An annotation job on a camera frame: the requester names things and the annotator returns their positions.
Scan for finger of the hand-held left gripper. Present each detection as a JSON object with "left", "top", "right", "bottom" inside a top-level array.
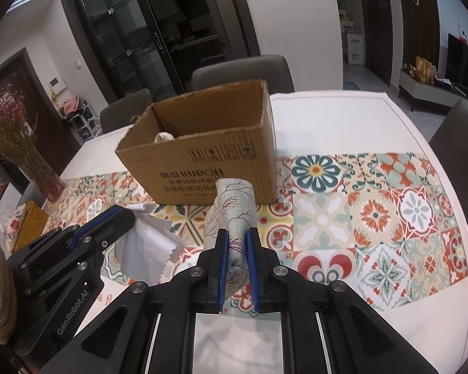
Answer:
[
  {"left": 8, "top": 206, "right": 136, "bottom": 266},
  {"left": 20, "top": 241, "right": 107, "bottom": 297}
]

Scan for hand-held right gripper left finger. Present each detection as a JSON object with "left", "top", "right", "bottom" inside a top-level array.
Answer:
[{"left": 36, "top": 229, "right": 231, "bottom": 374}]

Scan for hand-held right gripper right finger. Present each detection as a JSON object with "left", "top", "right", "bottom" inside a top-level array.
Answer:
[{"left": 245, "top": 227, "right": 438, "bottom": 374}]

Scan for white cloth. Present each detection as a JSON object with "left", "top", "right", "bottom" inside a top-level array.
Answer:
[{"left": 113, "top": 203, "right": 188, "bottom": 286}]

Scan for beige floral cloth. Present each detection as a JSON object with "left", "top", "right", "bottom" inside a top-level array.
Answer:
[{"left": 203, "top": 178, "right": 258, "bottom": 300}]

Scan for brown cardboard box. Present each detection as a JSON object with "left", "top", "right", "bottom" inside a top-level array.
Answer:
[{"left": 115, "top": 79, "right": 277, "bottom": 205}]

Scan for woven yellow mat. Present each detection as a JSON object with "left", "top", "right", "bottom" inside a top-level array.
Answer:
[{"left": 13, "top": 200, "right": 50, "bottom": 252}]

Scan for pink glass vase dried flowers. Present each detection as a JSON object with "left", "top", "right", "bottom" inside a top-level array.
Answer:
[{"left": 0, "top": 89, "right": 68, "bottom": 204}]

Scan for floral fabric pouch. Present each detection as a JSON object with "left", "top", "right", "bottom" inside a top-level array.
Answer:
[{"left": 0, "top": 204, "right": 26, "bottom": 252}]

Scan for shoe rack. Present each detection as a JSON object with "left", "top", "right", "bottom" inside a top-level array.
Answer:
[{"left": 56, "top": 93, "right": 103, "bottom": 143}]

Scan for grey dining chair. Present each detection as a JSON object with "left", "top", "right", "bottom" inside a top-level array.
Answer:
[
  {"left": 100, "top": 89, "right": 154, "bottom": 135},
  {"left": 429, "top": 99, "right": 468, "bottom": 266},
  {"left": 191, "top": 55, "right": 295, "bottom": 95}
]

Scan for dark wooden entrance door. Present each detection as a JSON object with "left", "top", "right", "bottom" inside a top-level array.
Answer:
[{"left": 0, "top": 49, "right": 83, "bottom": 177}]

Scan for dark glass sliding door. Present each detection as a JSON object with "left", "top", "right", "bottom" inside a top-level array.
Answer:
[{"left": 60, "top": 0, "right": 259, "bottom": 103}]

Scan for white box on floor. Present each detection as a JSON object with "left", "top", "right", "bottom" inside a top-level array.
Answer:
[{"left": 346, "top": 33, "right": 366, "bottom": 67}]

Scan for white television cabinet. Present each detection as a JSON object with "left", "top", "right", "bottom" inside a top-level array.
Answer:
[{"left": 398, "top": 68, "right": 468, "bottom": 107}]

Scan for yellow packages on cabinet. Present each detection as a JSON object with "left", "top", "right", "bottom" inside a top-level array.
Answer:
[{"left": 403, "top": 56, "right": 438, "bottom": 85}]

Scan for dark interior door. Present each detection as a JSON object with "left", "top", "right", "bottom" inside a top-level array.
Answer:
[{"left": 355, "top": 0, "right": 407, "bottom": 87}]

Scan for black television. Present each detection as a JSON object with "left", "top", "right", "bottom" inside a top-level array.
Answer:
[{"left": 446, "top": 33, "right": 468, "bottom": 99}]

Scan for dark wood panel gold handle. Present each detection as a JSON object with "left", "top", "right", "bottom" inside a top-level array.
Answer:
[{"left": 398, "top": 0, "right": 450, "bottom": 75}]

